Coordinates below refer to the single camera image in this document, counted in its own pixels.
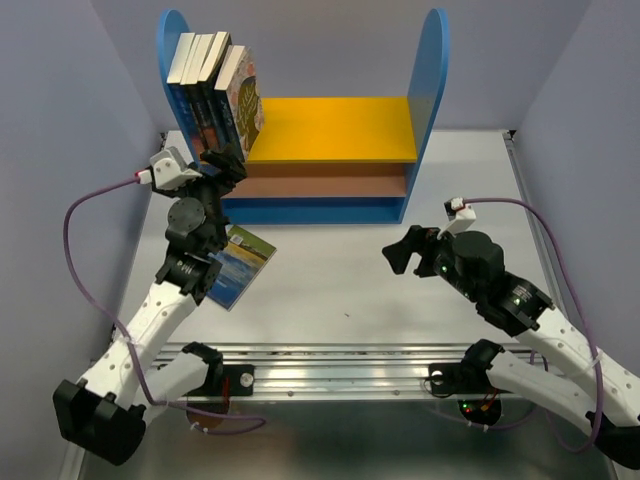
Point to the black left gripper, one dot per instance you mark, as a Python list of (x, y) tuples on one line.
[(228, 165)]

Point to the Three Days to See book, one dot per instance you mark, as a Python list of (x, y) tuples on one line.
[(189, 83)]

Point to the blue green landscape book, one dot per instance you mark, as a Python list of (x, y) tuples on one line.
[(241, 261)]

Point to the A Tale of Two Cities book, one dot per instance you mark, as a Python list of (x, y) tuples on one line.
[(208, 119)]

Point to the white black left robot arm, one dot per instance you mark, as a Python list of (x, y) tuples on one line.
[(107, 410)]

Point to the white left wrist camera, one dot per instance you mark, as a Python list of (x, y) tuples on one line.
[(168, 171)]

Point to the Little Women floral book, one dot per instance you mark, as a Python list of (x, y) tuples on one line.
[(237, 93)]

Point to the aluminium mounting rail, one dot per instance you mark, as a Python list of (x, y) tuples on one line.
[(275, 373)]

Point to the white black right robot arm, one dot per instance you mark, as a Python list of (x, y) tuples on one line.
[(594, 392)]

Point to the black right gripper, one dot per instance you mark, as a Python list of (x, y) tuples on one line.
[(399, 253)]

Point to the blue wooden bookshelf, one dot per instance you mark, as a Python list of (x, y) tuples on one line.
[(327, 159)]

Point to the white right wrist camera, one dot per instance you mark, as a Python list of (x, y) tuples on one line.
[(460, 216)]

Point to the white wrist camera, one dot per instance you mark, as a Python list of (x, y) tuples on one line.
[(460, 216), (168, 171)]

